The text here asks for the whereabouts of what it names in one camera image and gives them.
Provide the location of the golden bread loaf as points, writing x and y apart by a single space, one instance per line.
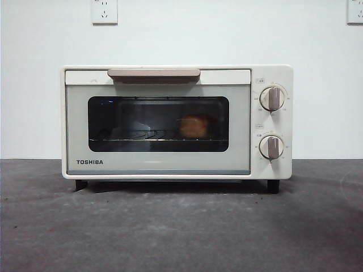
194 126

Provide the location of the beige oven knob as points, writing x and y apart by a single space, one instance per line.
271 146
272 98

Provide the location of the cream white toaster oven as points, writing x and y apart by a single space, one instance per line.
287 127

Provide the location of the white wall socket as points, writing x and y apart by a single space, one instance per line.
104 12
356 12

